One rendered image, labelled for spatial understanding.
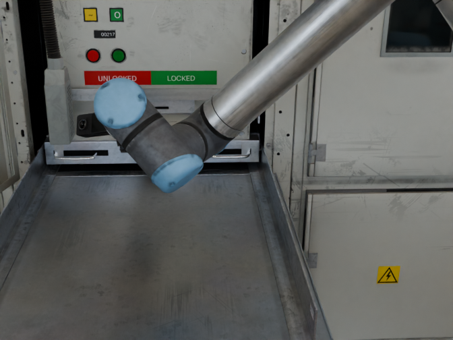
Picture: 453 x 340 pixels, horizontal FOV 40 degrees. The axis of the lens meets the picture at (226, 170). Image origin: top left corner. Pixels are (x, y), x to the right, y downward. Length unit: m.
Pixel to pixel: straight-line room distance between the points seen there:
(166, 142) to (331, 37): 0.33
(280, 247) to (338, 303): 0.58
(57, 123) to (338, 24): 0.72
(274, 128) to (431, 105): 0.39
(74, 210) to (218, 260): 0.38
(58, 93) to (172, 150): 0.46
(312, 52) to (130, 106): 0.32
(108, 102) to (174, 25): 0.47
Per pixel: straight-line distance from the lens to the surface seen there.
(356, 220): 1.67
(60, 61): 1.47
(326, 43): 1.06
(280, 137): 1.56
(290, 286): 1.13
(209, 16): 1.51
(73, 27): 1.54
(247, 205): 1.42
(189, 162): 1.08
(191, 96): 1.51
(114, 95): 1.09
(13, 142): 1.59
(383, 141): 1.60
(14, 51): 1.53
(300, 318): 1.06
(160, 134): 1.08
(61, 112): 1.48
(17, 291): 1.17
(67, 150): 1.61
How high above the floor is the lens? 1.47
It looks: 23 degrees down
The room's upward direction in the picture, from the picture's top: 1 degrees clockwise
